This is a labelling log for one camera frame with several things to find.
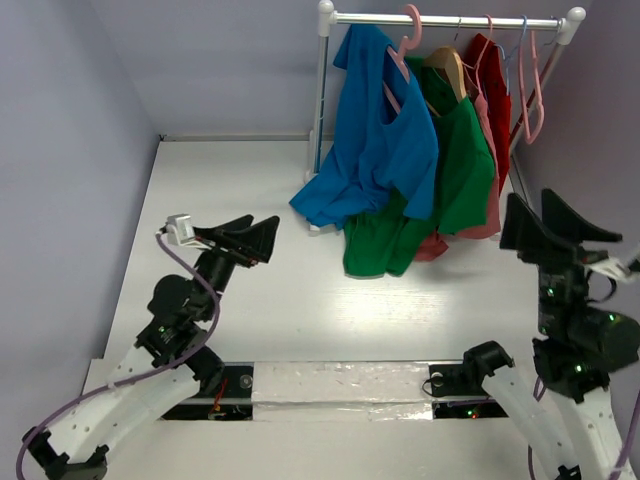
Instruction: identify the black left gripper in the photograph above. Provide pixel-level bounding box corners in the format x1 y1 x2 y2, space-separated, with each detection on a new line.
193 213 280 320

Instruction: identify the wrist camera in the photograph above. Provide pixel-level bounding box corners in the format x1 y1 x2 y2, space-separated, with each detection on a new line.
587 247 639 284
157 214 209 250

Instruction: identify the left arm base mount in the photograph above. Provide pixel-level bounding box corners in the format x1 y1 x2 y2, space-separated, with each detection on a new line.
161 362 255 421

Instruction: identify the wooden hanger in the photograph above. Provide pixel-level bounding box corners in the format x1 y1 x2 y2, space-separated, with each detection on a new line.
422 46 467 103

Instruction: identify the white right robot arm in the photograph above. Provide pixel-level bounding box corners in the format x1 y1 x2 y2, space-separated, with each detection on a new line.
460 188 639 479

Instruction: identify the pink hanger on rack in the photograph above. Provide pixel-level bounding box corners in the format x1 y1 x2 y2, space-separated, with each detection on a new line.
517 28 546 145

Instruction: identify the red t-shirt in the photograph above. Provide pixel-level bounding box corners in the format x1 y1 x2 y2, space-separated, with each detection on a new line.
464 33 512 189

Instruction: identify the pink plastic hanger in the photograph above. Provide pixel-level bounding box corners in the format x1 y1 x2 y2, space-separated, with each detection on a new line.
387 4 422 83

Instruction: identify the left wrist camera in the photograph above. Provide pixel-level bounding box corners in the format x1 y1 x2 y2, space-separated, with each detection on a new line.
157 214 209 250

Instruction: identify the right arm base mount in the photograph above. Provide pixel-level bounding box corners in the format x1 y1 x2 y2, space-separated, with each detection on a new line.
421 363 507 420

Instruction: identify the blue t-shirt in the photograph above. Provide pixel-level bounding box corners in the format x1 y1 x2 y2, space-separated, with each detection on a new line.
290 25 438 228

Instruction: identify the pink t-shirt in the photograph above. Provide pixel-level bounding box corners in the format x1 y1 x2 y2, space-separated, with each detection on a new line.
415 98 500 261

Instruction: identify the blue wire hanger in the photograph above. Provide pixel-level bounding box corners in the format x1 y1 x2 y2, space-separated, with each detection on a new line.
504 15 528 96

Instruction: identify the green t-shirt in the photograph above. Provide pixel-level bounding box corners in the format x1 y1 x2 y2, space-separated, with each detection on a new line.
343 57 500 277

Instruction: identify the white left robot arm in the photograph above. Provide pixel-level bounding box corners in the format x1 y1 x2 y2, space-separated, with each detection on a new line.
15 214 280 479

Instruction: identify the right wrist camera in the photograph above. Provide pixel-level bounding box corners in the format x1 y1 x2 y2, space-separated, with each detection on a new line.
587 247 639 284

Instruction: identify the white clothes rack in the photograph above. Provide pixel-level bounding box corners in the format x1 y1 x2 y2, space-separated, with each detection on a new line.
304 0 587 236

